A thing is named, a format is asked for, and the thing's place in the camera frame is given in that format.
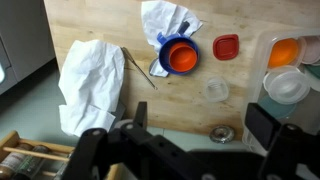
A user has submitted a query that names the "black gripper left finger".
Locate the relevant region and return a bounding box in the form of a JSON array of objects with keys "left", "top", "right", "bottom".
[{"left": 61, "top": 101, "right": 191, "bottom": 180}]

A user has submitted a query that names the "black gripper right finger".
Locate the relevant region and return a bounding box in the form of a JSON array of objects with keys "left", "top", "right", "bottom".
[{"left": 244, "top": 102, "right": 320, "bottom": 180}]

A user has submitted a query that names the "red lunch box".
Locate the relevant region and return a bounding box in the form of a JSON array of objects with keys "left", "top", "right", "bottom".
[{"left": 212, "top": 33, "right": 240, "bottom": 61}]

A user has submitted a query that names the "teal plastic lid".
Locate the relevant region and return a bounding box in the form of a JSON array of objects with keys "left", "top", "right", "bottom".
[{"left": 258, "top": 94, "right": 298, "bottom": 120}]

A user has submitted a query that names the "round metal jar lid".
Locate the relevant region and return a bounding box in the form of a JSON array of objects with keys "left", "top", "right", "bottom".
[{"left": 208, "top": 124, "right": 236, "bottom": 145}]

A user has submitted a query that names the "green plastic lid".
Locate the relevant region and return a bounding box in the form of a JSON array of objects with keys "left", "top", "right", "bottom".
[{"left": 304, "top": 64, "right": 320, "bottom": 93}]

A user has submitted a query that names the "large clear plastic bin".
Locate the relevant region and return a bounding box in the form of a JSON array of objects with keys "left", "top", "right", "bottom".
[{"left": 240, "top": 28, "right": 320, "bottom": 158}]

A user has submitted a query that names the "blue measuring cup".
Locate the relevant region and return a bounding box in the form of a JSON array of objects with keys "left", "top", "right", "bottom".
[{"left": 156, "top": 21, "right": 201, "bottom": 76}]

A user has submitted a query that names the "white crumpled cloth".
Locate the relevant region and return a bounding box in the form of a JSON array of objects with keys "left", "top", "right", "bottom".
[{"left": 58, "top": 39, "right": 126, "bottom": 138}]

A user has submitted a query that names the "orange cup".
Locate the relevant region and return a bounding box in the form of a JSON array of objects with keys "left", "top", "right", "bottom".
[{"left": 168, "top": 42, "right": 199, "bottom": 73}]

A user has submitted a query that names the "clear container with orange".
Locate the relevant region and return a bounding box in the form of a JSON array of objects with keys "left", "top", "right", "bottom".
[{"left": 267, "top": 37, "right": 300, "bottom": 69}]

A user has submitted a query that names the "pale pink plastic container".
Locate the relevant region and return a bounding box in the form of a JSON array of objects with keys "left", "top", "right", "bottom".
[{"left": 297, "top": 35, "right": 320, "bottom": 66}]

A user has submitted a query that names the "crumpled white paper napkin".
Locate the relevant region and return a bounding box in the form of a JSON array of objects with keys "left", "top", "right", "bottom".
[{"left": 140, "top": 0, "right": 204, "bottom": 78}]

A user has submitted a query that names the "glass spice jar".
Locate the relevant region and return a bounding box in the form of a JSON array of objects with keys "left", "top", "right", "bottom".
[
  {"left": 0, "top": 143, "right": 34, "bottom": 180},
  {"left": 11, "top": 145, "right": 51, "bottom": 180}
]

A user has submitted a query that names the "short wooden wall spice rack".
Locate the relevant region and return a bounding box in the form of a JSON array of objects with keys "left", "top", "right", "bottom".
[{"left": 0, "top": 130, "right": 123, "bottom": 180}]

